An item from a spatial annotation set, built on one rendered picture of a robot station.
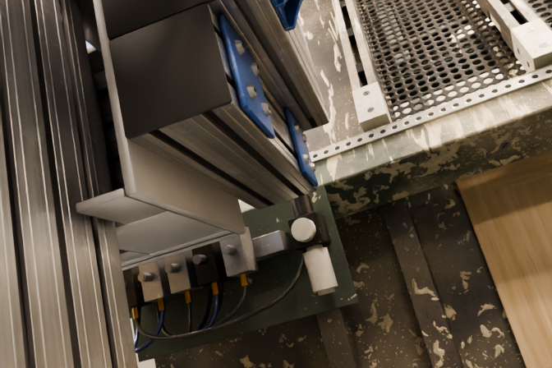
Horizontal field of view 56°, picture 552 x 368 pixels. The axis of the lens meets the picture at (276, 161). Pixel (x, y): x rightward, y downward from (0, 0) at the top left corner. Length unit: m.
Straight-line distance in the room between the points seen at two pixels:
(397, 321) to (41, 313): 1.01
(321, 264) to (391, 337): 0.37
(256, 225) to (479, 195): 0.51
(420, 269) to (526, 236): 0.24
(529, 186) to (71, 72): 1.01
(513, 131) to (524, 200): 0.25
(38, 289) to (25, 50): 0.19
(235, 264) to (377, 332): 0.45
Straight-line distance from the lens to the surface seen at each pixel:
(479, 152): 1.07
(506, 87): 1.11
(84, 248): 0.43
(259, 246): 1.03
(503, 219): 1.26
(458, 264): 1.27
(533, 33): 1.21
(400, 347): 1.29
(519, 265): 1.25
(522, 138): 1.08
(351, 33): 1.46
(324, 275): 0.98
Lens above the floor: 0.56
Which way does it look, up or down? 18 degrees up
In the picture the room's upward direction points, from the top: 15 degrees counter-clockwise
